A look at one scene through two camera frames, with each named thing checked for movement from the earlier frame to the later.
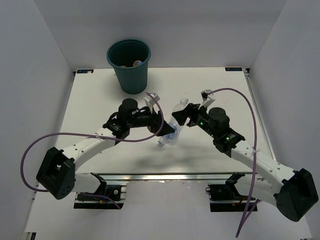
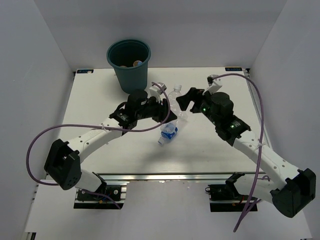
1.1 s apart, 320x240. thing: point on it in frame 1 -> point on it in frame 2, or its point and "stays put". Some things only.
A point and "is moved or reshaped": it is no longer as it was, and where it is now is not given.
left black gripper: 156,123 -> 162,111
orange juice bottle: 135,63 stays put
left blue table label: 85,71 stays put
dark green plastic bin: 129,58 stays put
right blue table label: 233,69 stays put
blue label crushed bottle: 171,138 is moved or reshaped
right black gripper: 190,111 -> 193,94
